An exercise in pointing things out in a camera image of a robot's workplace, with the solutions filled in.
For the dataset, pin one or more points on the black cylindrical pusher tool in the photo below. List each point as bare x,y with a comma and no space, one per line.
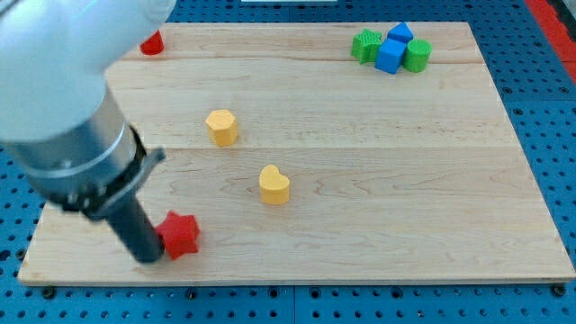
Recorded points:
132,226

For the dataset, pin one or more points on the red star block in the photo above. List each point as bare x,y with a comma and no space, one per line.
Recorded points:
179,234

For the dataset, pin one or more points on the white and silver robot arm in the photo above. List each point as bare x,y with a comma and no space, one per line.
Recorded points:
59,119

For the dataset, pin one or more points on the yellow heart block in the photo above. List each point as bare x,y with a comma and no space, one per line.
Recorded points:
274,186

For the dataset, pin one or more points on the green star block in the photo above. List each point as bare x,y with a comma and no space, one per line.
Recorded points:
365,45

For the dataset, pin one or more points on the yellow hexagon block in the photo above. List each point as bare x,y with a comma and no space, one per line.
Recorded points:
222,127

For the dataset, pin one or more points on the red block at back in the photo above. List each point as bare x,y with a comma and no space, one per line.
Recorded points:
153,45

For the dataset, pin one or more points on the wooden board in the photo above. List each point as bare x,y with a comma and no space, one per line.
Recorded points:
410,178

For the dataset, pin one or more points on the blue cube block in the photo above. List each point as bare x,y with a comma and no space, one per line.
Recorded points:
390,56

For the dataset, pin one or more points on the green cylinder block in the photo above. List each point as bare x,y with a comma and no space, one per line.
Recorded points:
417,55

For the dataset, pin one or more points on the blue triangle block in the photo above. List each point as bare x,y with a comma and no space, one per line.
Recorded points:
401,32

